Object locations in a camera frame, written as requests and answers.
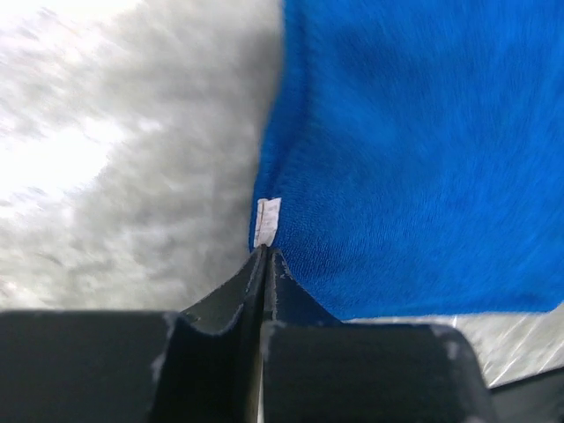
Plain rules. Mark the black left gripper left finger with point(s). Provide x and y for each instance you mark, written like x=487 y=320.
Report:
x=198 y=365

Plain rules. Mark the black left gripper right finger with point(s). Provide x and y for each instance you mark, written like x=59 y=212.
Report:
x=317 y=369

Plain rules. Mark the blue towel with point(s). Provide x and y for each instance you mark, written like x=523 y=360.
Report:
x=413 y=161

